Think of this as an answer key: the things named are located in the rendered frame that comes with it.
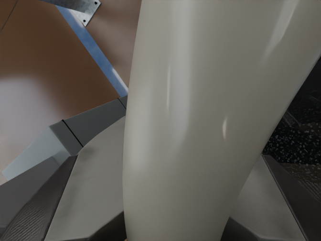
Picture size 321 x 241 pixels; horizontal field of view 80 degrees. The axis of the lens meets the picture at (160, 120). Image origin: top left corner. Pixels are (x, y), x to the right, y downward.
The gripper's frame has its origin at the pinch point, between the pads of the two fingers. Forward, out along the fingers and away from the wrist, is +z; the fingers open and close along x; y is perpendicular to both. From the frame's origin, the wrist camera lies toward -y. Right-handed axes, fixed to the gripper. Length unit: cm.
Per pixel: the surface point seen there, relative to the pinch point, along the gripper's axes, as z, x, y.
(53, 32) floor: 152, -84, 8
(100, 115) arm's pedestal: 61, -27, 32
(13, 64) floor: 164, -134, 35
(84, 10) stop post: 143, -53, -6
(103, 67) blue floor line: 134, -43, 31
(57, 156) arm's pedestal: 39, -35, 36
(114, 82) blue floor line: 129, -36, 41
